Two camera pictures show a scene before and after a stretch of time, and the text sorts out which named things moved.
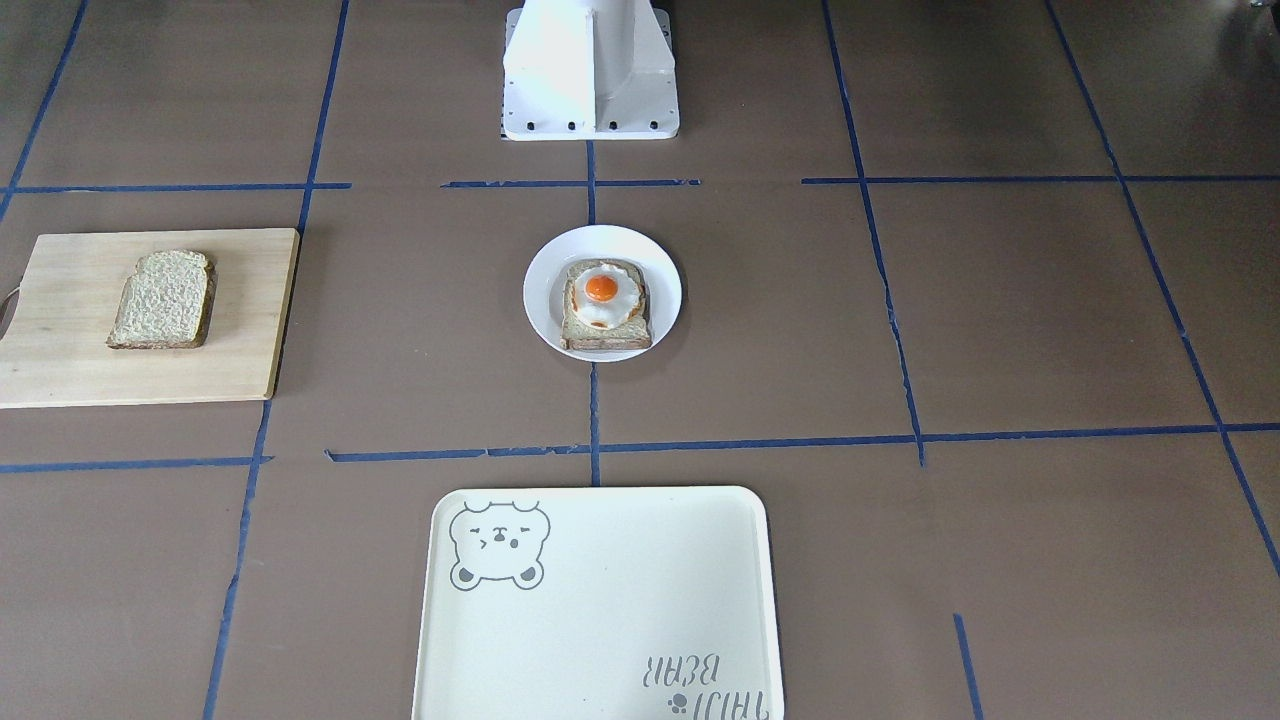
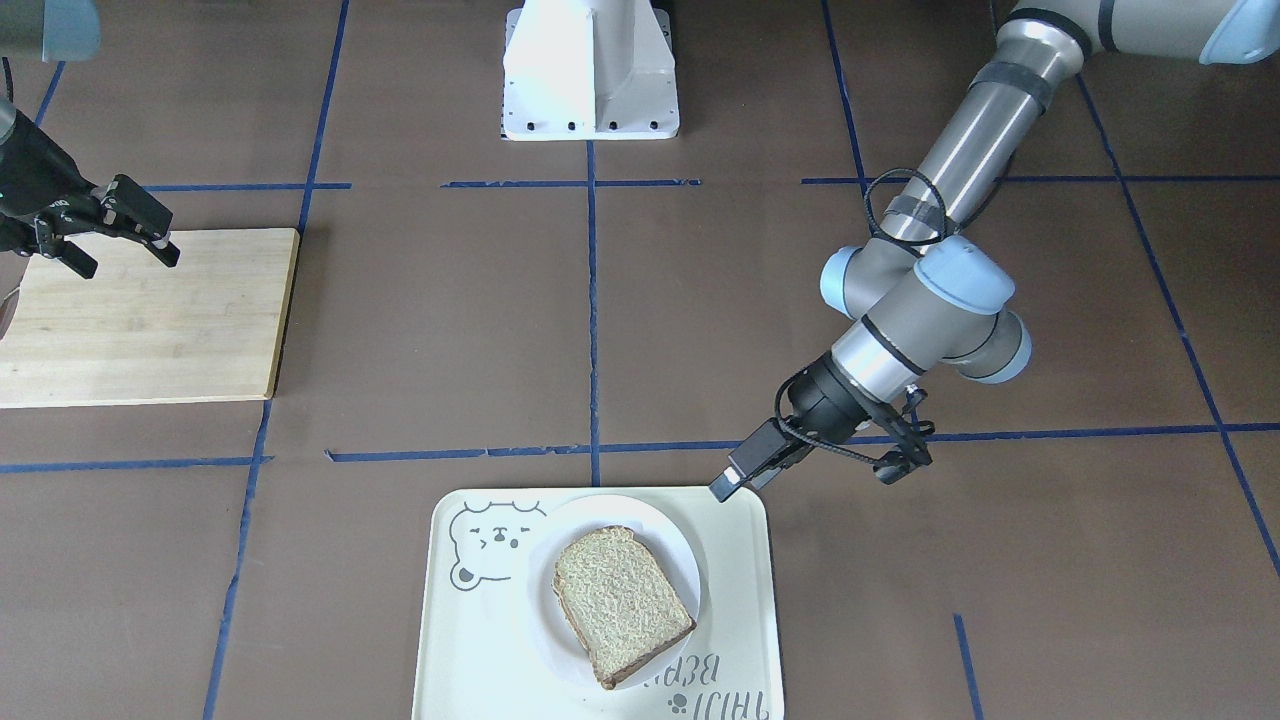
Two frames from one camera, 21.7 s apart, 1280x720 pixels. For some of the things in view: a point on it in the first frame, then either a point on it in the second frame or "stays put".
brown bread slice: [166, 303] → [621, 599]
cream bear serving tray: [598, 603] stays put
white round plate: [544, 283] → [554, 627]
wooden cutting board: [54, 342] stays put
